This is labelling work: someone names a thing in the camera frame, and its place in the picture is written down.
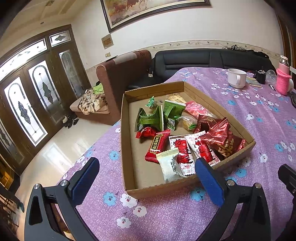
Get black small container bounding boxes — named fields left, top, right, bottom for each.
left=253, top=70, right=266, bottom=84

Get wooden glass doors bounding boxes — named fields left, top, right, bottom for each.
left=1, top=25, right=91, bottom=174

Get pink knitted sleeve bottle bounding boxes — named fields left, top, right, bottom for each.
left=275, top=55, right=291, bottom=95

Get black glasses case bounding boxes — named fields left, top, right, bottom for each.
left=290, top=92, right=296, bottom=108

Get cardboard tray box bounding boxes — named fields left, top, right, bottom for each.
left=120, top=81, right=257, bottom=200

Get red sesame candy bar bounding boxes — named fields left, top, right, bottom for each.
left=144, top=130, right=171, bottom=164

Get floral blanket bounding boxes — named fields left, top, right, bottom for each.
left=78, top=89, right=108, bottom=115

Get small red candy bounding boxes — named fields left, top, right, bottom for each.
left=135, top=126, right=157, bottom=139

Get framed horse painting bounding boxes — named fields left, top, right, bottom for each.
left=100, top=0, right=211, bottom=33

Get dark red foil snack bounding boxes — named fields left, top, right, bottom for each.
left=194, top=115, right=221, bottom=133
left=200, top=118, right=246, bottom=159

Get green white candy wrapper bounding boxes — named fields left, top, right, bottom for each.
left=145, top=96, right=158, bottom=109

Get yellow cracker packet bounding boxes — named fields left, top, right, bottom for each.
left=166, top=93, right=186, bottom=104

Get white ceramic mug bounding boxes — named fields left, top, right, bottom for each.
left=227, top=68, right=247, bottom=89

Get clear glass dome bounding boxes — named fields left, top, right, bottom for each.
left=266, top=69, right=277, bottom=82

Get small booklet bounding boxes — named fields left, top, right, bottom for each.
left=246, top=76, right=262, bottom=88

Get green snack bag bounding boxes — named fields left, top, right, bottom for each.
left=134, top=105, right=164, bottom=132
left=163, top=100, right=186, bottom=131

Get black leather sofa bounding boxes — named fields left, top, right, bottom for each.
left=127, top=49, right=275, bottom=90

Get brown armchair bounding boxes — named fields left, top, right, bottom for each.
left=75, top=50, right=152, bottom=126

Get white round object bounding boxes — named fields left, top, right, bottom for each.
left=288, top=78, right=294, bottom=92

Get white red snack packet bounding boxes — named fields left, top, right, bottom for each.
left=185, top=131, right=220, bottom=166

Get clear green edged packet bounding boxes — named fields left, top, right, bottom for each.
left=178, top=115, right=198, bottom=131

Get white cream snack packet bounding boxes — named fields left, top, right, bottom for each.
left=156, top=148, right=185, bottom=183

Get pink snack packet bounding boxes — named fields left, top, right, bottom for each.
left=185, top=101, right=217, bottom=119

